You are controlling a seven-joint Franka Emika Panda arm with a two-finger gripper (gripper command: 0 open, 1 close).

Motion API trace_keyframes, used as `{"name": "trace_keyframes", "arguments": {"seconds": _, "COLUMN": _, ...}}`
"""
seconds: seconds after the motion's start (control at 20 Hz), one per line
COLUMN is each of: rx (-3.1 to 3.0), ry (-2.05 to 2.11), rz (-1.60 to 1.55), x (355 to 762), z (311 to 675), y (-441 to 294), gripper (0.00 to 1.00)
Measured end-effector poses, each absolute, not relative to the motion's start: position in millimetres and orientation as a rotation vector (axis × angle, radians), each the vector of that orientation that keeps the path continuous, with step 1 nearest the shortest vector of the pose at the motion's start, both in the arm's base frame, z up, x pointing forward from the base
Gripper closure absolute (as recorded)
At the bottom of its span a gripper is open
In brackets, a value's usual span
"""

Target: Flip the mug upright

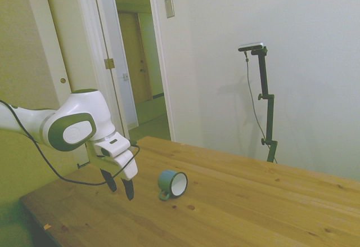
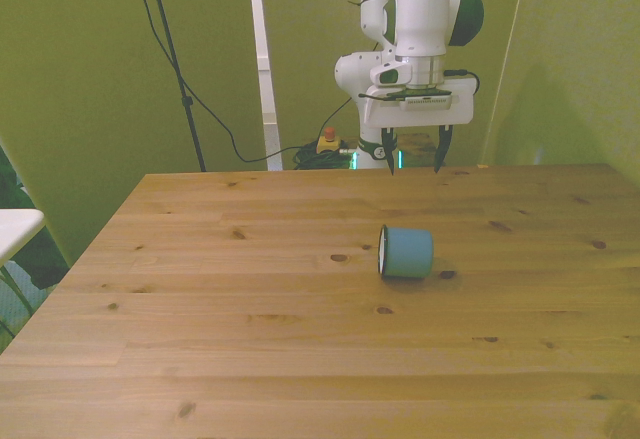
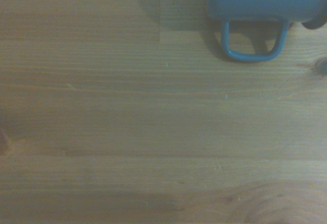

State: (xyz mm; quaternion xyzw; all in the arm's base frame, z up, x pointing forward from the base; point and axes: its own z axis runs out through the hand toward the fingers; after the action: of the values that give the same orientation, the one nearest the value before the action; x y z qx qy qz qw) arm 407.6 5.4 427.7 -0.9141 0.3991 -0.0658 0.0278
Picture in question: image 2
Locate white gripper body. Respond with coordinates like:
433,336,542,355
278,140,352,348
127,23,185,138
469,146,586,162
362,76,476,129

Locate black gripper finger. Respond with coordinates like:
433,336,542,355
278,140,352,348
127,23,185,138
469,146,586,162
381,127,399,176
433,125,456,175

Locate blue enamel mug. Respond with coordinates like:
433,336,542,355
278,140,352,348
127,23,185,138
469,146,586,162
377,224,435,280

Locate yellow emergency stop button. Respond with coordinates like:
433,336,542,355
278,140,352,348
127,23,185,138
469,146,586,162
315,126,347,156

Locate black tripod stand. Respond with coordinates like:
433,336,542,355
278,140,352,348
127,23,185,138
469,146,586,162
141,0,208,173

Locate white side table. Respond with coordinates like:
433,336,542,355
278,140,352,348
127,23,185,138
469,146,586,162
0,208,47,266

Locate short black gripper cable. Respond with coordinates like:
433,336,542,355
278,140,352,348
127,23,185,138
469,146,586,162
443,69,481,96

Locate coiled dark green cable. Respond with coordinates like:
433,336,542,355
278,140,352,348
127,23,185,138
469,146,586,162
291,140,359,171

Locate white vertical post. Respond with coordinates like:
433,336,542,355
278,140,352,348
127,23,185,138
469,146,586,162
247,0,284,172

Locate long black cable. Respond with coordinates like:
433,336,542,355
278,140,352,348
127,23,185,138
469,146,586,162
126,0,353,164

